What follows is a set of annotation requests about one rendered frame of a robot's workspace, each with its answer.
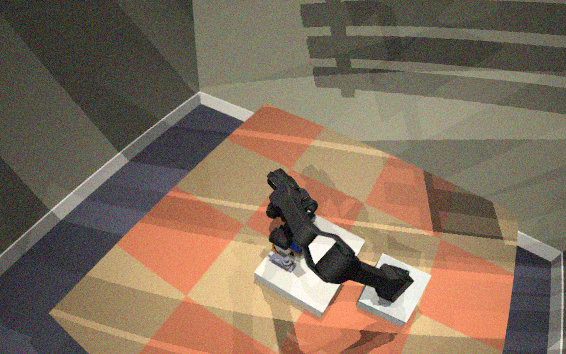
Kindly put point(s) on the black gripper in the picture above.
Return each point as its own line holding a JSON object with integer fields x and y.
{"x": 282, "y": 236}

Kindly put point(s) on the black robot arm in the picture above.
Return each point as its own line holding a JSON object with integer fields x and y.
{"x": 339, "y": 264}

